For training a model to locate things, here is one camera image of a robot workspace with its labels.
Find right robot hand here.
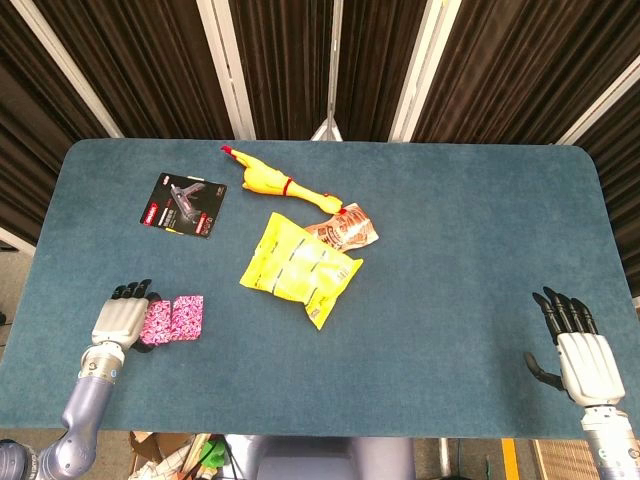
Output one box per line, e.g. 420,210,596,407
523,285,627,408

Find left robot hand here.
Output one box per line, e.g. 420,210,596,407
91,278,162,355

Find yellow floor tape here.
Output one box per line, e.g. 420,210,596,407
501,438,522,480

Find black glue gun package card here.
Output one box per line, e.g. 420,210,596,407
139,172,228,240

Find cardboard box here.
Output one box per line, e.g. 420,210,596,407
128,430,197,480

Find green plastic object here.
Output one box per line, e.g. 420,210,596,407
201,439,227,470

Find blue velvet table cover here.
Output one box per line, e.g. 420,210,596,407
0,138,640,441

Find yellow snack bag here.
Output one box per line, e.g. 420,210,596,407
238,211,365,331

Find yellow rubber chicken toy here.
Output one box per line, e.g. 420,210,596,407
220,144,346,216

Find orange brown snack packet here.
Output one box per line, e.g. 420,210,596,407
303,202,380,254

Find dark brown curtain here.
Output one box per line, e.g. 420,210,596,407
0,0,640,301

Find grey blue robot torso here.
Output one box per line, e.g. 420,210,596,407
224,434,417,480

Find thin white frame post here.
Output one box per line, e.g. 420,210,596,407
309,0,345,142

